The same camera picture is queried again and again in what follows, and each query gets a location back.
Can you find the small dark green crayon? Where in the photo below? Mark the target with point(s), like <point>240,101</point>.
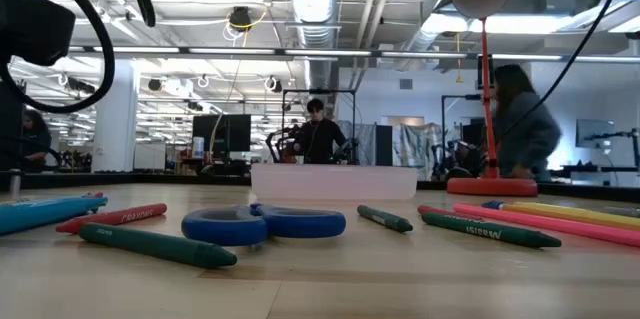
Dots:
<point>385,219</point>

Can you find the black background robot arm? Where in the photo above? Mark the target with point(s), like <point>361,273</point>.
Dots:
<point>635,146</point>

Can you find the silver ventilation duct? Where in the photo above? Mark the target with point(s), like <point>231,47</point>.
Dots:
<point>315,9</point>

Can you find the yellow pen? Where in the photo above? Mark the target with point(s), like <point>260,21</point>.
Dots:
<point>575,210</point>

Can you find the green crayon white print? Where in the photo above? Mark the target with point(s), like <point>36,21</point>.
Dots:
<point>490,231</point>

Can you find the black cabinet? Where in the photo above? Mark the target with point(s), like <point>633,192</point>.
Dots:
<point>384,146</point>

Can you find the clear pencil box pink lid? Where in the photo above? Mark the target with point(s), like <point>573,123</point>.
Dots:
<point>330,181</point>

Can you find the red crayon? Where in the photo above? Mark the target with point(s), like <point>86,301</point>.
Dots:
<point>115,217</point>
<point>430,209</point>

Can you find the white cylindrical container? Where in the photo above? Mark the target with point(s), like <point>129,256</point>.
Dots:
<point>198,147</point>

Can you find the grey patterned tarp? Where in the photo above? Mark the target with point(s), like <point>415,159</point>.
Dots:
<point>417,149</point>

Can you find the black monitor screen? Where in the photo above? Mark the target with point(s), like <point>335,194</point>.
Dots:
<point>222,131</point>

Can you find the silver metal post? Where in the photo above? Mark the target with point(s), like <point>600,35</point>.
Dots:
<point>16,181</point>

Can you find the white whiteboard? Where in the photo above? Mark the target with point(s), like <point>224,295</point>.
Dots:
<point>150,156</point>

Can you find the horizontal light bar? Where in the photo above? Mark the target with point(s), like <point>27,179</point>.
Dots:
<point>230,51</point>

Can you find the teal blue marker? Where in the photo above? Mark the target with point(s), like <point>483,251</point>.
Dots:
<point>45,211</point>

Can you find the thick plain green crayon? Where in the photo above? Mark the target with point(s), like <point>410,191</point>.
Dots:
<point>150,244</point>

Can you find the red desk lamp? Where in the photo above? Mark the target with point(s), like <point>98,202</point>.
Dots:
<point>492,186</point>

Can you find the black partition panel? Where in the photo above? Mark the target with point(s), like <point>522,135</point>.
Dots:
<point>10,124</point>

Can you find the person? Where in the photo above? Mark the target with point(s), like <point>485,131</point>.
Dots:
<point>317,139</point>
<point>525,134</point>
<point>36,134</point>

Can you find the wall screen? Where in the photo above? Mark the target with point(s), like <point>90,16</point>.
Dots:
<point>595,133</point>

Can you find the white building column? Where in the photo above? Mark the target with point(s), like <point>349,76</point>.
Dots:
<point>116,109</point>

